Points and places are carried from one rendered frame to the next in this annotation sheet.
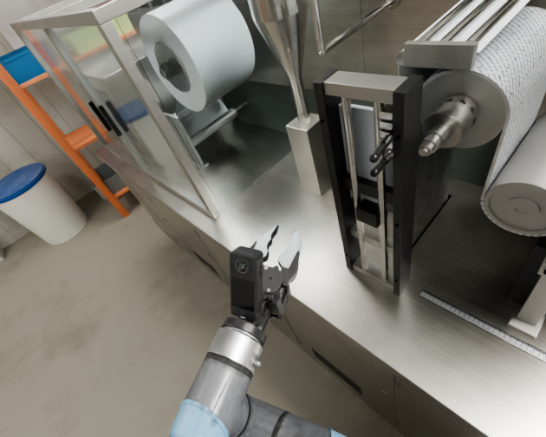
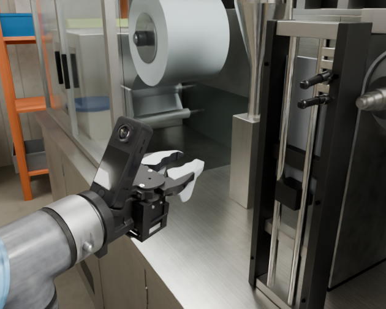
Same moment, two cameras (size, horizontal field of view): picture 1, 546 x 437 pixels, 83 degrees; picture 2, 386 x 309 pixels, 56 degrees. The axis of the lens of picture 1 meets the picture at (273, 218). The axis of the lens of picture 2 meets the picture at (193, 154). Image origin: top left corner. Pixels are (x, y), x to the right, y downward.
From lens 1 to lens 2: 0.25 m
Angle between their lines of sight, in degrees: 22
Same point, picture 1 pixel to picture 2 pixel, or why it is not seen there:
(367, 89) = (315, 24)
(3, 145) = not seen: outside the picture
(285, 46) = (256, 30)
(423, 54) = (378, 18)
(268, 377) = not seen: outside the picture
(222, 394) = (29, 240)
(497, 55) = not seen: outside the picture
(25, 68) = (16, 26)
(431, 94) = (383, 72)
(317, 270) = (211, 274)
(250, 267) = (132, 135)
